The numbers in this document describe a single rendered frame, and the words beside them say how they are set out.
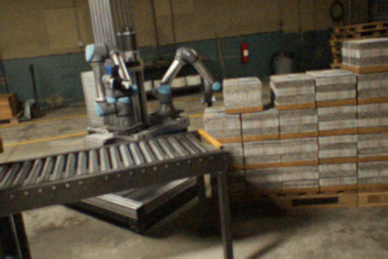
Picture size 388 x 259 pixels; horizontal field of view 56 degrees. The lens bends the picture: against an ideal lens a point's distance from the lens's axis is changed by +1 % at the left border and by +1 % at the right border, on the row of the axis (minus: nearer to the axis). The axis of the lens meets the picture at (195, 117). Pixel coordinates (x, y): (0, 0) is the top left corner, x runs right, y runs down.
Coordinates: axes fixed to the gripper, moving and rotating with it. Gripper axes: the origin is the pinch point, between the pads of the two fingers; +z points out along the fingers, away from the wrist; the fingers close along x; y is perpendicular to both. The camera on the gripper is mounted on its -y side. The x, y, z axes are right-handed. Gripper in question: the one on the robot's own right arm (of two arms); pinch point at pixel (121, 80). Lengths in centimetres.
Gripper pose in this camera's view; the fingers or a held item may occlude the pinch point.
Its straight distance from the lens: 227.3
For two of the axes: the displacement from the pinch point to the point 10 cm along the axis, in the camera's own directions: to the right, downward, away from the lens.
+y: -0.1, 9.8, 1.8
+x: -8.9, 0.8, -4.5
